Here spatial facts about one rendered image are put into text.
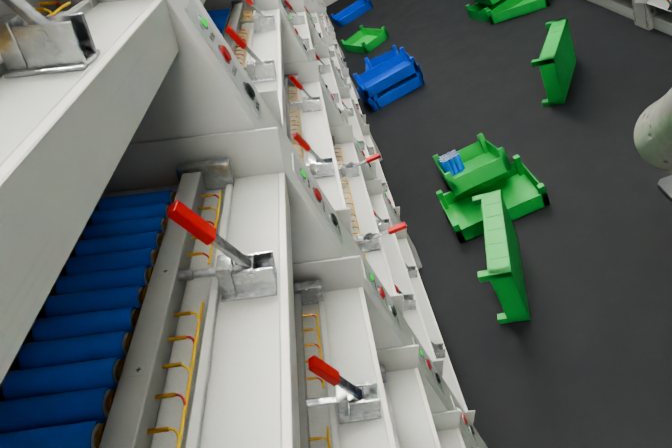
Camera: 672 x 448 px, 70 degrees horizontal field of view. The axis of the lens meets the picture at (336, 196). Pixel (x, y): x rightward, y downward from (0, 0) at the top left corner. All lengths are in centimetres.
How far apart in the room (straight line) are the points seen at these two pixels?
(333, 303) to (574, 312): 89
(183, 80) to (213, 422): 29
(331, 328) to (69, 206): 39
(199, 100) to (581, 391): 105
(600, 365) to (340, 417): 89
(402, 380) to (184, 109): 47
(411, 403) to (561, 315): 74
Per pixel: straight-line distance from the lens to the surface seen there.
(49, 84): 27
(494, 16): 289
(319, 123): 99
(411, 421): 70
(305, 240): 55
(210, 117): 47
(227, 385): 32
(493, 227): 134
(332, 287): 60
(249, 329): 34
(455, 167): 181
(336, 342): 55
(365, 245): 91
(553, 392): 128
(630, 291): 141
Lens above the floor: 113
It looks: 33 degrees down
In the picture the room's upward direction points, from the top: 32 degrees counter-clockwise
